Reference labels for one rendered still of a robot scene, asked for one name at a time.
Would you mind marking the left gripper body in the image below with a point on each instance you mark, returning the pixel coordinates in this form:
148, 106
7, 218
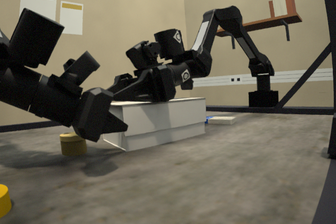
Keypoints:
87, 114

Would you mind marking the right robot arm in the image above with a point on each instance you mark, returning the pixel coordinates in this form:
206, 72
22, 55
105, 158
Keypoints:
198, 61

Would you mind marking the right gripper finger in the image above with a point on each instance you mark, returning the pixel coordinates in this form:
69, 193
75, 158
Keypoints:
144, 90
117, 86

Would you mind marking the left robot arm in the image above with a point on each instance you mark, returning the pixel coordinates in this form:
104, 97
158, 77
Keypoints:
31, 44

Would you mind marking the blue and white bag of cable ties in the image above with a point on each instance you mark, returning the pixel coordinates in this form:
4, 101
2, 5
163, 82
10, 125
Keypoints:
221, 120

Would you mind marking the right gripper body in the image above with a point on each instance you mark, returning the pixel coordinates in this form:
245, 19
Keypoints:
165, 83

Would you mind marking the olive-yellow round box with lid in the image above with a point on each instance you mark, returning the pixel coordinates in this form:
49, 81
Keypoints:
72, 144

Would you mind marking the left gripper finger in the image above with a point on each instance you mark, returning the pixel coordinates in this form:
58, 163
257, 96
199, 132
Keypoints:
113, 125

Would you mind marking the white cardboard box with lid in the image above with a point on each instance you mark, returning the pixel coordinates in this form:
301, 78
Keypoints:
155, 123

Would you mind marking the yellow cylinder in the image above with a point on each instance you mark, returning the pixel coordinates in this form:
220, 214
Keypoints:
5, 202

